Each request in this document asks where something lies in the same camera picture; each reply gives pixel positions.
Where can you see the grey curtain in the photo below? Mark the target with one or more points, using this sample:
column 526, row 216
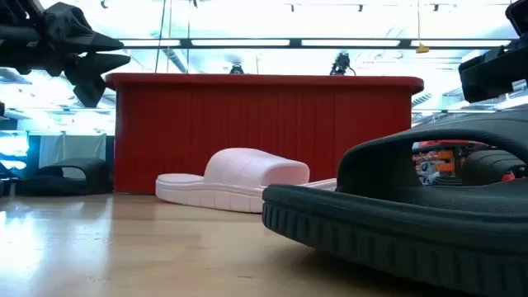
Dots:
column 74, row 146

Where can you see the black ceiling rail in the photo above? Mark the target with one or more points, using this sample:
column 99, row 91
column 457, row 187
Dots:
column 297, row 42

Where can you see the glowing display screen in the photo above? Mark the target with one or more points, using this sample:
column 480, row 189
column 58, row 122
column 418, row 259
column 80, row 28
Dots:
column 12, row 148

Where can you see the storage shelf with orange bins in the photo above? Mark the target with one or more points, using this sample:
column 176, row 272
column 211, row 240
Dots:
column 443, row 167

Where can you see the black ceiling-mounted device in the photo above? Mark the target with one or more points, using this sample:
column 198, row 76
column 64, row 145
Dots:
column 237, row 69
column 341, row 62

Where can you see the pink foam slide sandal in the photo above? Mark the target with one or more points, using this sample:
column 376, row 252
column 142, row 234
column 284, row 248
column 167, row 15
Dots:
column 247, row 173

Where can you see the yellow hanging tag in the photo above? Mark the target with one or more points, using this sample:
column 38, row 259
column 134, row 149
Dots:
column 422, row 49

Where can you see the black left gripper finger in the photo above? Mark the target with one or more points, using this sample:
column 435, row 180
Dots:
column 92, row 72
column 70, row 31

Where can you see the red plastic bin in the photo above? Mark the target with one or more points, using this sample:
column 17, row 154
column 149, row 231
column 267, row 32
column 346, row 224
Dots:
column 247, row 115

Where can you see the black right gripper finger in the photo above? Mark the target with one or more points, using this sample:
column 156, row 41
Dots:
column 495, row 74

